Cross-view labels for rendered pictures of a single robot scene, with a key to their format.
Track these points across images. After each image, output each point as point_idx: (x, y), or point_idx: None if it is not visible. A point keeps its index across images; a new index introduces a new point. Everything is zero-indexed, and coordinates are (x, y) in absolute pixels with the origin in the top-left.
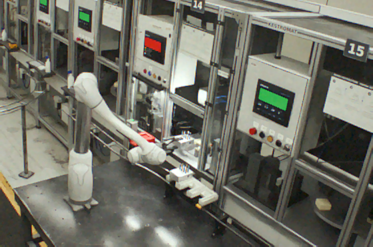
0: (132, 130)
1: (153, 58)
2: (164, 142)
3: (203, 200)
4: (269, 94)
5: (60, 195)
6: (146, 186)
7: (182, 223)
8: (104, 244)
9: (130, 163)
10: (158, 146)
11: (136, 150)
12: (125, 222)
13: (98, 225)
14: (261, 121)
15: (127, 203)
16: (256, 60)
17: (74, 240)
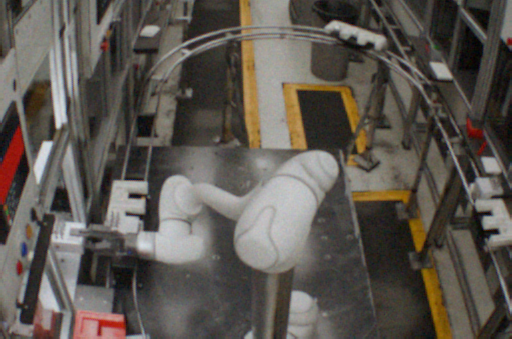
0: (211, 187)
1: (22, 192)
2: (110, 239)
3: (142, 183)
4: None
5: None
6: (144, 323)
7: None
8: (302, 254)
9: None
10: (170, 185)
11: (191, 234)
12: (243, 276)
13: None
14: (100, 26)
15: (209, 307)
16: None
17: (338, 275)
